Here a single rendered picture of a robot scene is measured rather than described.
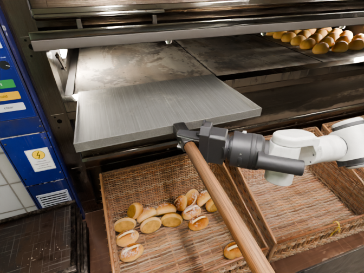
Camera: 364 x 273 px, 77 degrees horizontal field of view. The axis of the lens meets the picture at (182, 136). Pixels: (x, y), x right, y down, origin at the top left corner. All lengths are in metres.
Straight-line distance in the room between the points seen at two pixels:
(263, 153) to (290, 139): 0.06
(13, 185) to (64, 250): 0.38
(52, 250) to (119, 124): 0.49
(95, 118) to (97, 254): 0.62
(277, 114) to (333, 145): 0.58
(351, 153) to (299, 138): 0.22
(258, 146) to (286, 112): 0.74
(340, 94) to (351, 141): 0.78
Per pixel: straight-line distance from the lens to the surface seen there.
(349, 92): 1.57
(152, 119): 0.72
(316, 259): 1.22
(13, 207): 1.25
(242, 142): 0.55
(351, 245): 1.34
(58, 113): 0.93
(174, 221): 1.11
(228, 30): 0.77
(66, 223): 0.99
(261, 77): 1.10
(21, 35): 0.85
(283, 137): 0.56
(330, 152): 0.70
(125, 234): 1.09
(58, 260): 0.92
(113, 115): 0.76
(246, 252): 0.41
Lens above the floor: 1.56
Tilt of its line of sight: 36 degrees down
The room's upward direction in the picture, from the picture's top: straight up
